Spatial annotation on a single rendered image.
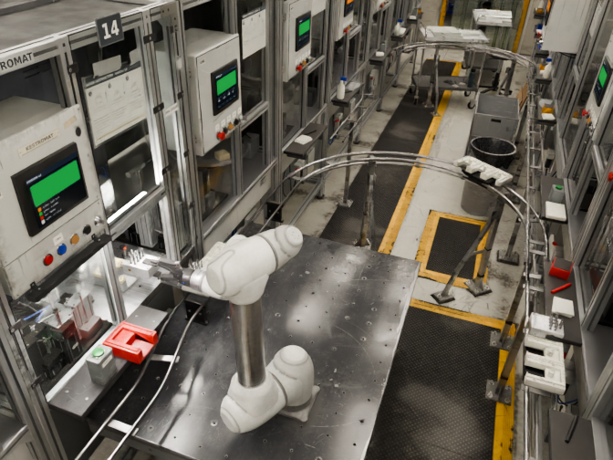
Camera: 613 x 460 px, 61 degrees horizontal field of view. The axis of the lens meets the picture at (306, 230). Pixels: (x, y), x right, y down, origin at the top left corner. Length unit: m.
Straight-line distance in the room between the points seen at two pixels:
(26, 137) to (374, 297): 1.75
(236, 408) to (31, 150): 1.05
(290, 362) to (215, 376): 0.44
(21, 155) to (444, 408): 2.45
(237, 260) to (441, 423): 1.87
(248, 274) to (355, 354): 0.99
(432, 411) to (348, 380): 0.93
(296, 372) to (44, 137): 1.15
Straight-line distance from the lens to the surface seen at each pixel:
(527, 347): 2.43
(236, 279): 1.52
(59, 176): 1.74
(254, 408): 1.91
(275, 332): 2.47
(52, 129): 1.72
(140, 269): 2.28
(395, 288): 2.77
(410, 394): 3.17
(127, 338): 2.15
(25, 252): 1.74
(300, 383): 2.02
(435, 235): 4.45
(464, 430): 3.11
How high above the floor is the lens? 2.44
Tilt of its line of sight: 34 degrees down
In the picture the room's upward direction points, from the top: 3 degrees clockwise
